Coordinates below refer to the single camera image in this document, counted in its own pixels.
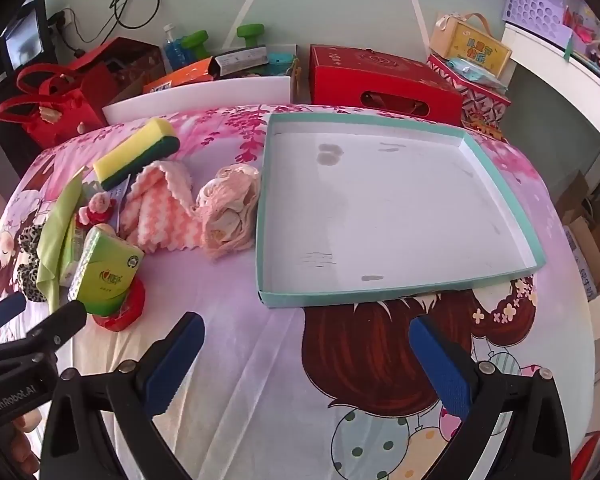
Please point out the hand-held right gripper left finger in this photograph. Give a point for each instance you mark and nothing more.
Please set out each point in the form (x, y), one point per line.
(172, 362)

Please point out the beige makeup sponge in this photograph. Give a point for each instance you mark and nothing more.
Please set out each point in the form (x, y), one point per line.
(107, 228)

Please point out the light green cloth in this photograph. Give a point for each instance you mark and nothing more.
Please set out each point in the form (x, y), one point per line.
(55, 230)

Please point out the green tissue pack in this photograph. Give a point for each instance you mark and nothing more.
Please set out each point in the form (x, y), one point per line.
(70, 255)
(105, 270)

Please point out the red gift box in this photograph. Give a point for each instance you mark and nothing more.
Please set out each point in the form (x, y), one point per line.
(380, 80)

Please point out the red white patterned box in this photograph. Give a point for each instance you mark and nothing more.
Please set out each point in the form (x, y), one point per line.
(480, 102)

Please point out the colourful toy packets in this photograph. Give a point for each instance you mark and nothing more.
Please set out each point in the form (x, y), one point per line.
(582, 27)

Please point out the teal plastic item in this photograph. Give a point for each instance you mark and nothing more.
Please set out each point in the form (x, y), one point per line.
(282, 62)

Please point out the white storage bin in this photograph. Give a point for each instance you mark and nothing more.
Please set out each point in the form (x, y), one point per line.
(205, 97)

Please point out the leopard print scrunchie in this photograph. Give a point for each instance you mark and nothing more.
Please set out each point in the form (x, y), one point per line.
(27, 260)

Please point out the white shelf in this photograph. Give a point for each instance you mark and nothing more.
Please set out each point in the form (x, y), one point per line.
(555, 60)

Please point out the blue water bottle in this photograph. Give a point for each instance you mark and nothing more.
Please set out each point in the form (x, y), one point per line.
(172, 52)

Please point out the green dumbbell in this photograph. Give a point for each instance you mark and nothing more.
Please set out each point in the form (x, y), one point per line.
(195, 45)
(250, 37)

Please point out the stacked cardboard boxes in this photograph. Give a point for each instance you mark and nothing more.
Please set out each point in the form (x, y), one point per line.
(585, 240)

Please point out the yellow and green sponge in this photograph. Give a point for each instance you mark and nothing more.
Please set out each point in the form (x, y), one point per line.
(130, 152)

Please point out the peach frilly cloth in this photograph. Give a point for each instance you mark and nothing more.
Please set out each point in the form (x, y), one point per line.
(227, 215)

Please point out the wall power outlet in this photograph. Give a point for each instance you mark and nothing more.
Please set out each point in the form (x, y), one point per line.
(62, 20)

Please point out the person's left hand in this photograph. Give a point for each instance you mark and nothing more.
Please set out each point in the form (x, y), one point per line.
(25, 452)

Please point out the pink white striped cloth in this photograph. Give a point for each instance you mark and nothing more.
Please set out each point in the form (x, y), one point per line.
(155, 210)

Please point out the light blue wipes pack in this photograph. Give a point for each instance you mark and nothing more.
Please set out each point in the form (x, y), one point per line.
(475, 72)

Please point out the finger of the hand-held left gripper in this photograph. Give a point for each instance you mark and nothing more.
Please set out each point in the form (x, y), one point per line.
(2, 311)
(55, 324)

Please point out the pink printed bedsheet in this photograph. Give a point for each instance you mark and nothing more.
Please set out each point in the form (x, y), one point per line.
(280, 360)

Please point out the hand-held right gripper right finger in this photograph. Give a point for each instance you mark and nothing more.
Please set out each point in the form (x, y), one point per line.
(440, 362)

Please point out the purple wet wipes packet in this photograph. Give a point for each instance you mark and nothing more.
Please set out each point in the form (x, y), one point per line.
(100, 207)

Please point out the dark red open box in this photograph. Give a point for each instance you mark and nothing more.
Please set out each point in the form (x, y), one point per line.
(140, 65)

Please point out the red tote bag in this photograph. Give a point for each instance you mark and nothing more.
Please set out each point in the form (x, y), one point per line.
(80, 105)

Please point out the orange box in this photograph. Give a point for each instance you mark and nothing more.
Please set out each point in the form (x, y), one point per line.
(185, 75)

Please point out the red and gold packet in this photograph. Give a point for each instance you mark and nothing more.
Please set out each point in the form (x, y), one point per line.
(485, 127)

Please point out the teal-rimmed white box lid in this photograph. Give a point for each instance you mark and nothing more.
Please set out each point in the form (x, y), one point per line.
(380, 210)

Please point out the black monitor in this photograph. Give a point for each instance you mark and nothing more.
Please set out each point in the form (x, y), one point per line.
(25, 40)

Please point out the purple perforated basket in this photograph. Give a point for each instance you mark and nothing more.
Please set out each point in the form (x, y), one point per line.
(535, 0)

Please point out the black and grey box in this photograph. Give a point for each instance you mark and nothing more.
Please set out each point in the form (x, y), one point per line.
(242, 60)

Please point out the brown cardboard box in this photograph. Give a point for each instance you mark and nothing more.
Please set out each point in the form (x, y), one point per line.
(130, 90)

